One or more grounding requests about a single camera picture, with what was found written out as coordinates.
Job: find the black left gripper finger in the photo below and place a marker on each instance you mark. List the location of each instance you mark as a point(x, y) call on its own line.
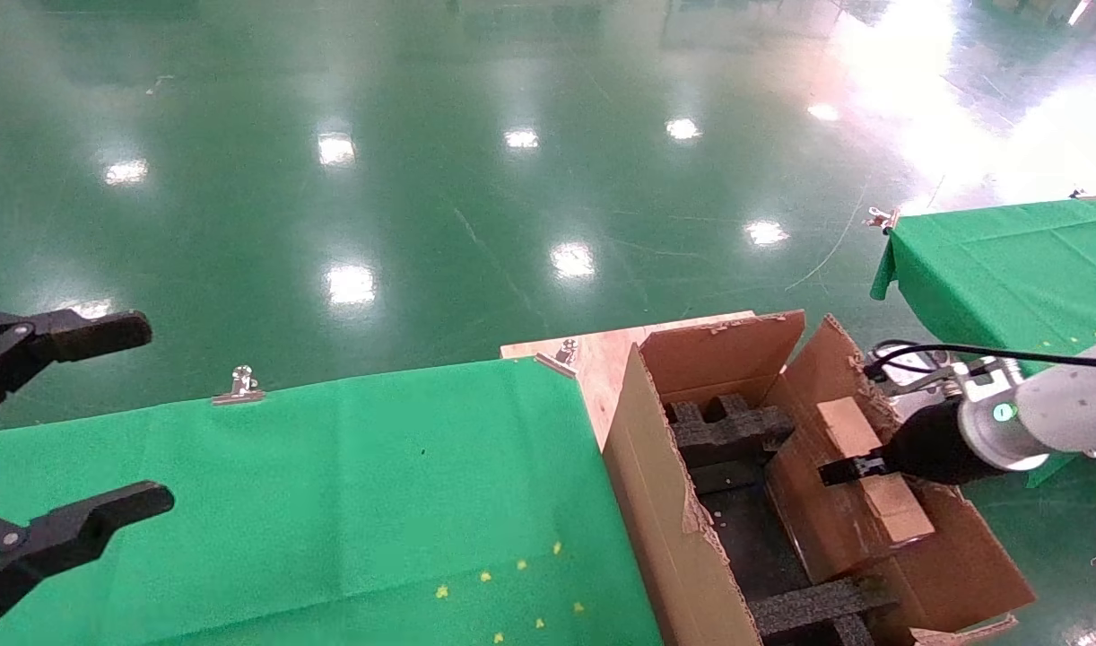
point(73, 529)
point(73, 334)

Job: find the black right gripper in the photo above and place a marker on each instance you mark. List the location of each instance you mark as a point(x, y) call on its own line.
point(938, 449)

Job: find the cardboard box with hole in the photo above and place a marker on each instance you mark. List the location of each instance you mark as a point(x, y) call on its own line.
point(835, 529)

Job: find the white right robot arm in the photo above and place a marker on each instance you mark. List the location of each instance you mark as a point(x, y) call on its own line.
point(1068, 404)

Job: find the large open cardboard carton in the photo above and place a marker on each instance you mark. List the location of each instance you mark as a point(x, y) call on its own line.
point(656, 502)

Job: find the plywood board under carton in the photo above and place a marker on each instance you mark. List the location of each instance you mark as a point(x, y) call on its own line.
point(602, 359)

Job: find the black foam insert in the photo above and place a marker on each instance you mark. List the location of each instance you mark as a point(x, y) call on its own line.
point(723, 431)
point(808, 606)

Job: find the green tablecloth of neighbour table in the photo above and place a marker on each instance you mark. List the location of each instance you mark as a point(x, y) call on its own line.
point(987, 269)

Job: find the green tablecloth with yellow marks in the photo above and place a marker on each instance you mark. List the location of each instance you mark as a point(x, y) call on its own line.
point(333, 493)

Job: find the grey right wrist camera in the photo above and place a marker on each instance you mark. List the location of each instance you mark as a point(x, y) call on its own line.
point(911, 366)

